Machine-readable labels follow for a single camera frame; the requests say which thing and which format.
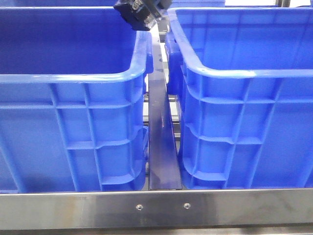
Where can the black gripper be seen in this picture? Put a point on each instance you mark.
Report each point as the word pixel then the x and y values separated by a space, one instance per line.
pixel 142 15

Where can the far blue crate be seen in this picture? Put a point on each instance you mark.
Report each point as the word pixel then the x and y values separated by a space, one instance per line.
pixel 197 3

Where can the large blue plastic crate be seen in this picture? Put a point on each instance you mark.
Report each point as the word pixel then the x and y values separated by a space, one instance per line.
pixel 71 100

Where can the blue crate at right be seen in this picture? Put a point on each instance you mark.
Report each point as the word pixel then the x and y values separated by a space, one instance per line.
pixel 245 97

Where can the steel front rail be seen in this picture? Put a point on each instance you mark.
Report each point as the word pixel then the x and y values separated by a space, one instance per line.
pixel 170 208

